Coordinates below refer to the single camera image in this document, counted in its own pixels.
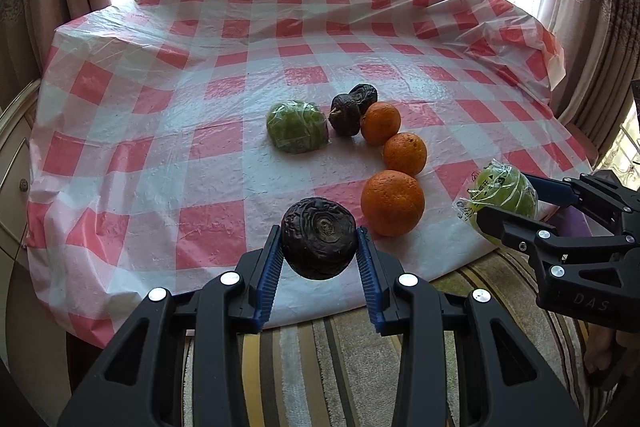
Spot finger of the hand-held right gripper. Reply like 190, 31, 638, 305
522, 173, 640, 238
476, 207, 640, 269

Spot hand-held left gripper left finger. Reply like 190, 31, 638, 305
57, 224, 285, 427

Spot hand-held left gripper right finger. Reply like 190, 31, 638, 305
356, 227, 586, 427

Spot white box with purple rim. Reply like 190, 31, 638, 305
545, 202, 608, 240

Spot plastic-wrapped green fruit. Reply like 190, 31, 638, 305
452, 159, 541, 248
266, 101, 332, 154

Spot dark wrinkled passion fruit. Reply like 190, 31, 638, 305
328, 94, 362, 137
281, 197, 359, 280
348, 84, 379, 110

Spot orange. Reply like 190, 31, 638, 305
383, 132, 428, 176
360, 102, 402, 146
360, 170, 426, 238

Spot person's foot in slipper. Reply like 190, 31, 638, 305
584, 322, 628, 390

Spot striped rug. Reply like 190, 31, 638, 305
182, 247, 621, 427

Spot dark striped curtain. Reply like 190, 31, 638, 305
555, 0, 640, 152

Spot red white checkered tablecloth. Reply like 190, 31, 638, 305
25, 0, 598, 350

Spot cream cabinet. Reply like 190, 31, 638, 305
0, 79, 47, 260

